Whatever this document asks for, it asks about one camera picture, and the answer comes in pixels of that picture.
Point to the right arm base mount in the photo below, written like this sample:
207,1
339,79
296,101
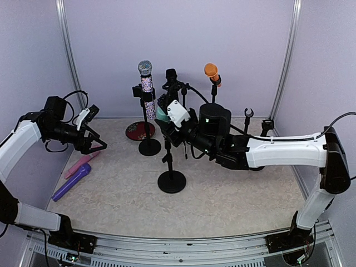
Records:
287,240

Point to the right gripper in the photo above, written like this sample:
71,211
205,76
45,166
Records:
167,129

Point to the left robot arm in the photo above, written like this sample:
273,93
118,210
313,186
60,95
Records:
45,125

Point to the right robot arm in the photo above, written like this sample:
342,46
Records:
209,132

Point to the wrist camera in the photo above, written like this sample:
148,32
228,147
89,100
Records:
85,116
177,113

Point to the black purple mic stand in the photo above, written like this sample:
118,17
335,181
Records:
266,125

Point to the glitter rhinestone microphone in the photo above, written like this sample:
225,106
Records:
147,89

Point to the black pink mic stand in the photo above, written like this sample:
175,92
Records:
249,113

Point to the orange microphone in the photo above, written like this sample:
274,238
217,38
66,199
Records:
211,70

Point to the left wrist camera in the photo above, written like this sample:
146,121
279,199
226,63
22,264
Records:
85,116

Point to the pink microphone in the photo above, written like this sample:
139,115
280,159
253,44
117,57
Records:
84,159

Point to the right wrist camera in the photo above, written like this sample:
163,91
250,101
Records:
177,113

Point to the red floral plate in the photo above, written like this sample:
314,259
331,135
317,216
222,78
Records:
136,131

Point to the aluminium front rail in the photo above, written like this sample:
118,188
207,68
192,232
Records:
114,250

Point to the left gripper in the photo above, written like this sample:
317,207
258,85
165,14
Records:
84,147

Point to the mint green microphone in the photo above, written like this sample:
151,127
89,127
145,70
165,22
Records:
161,117

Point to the black orange mic stand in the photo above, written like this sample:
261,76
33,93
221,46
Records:
215,85

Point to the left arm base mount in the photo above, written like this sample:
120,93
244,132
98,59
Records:
81,243

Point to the black microphone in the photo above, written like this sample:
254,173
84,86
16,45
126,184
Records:
172,78

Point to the black tripod mic stand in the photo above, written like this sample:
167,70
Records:
184,94

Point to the purple microphone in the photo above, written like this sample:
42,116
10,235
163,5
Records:
83,170

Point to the black mint mic stand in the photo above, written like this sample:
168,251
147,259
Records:
170,181

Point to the black glitter mic stand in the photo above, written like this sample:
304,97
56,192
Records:
149,146

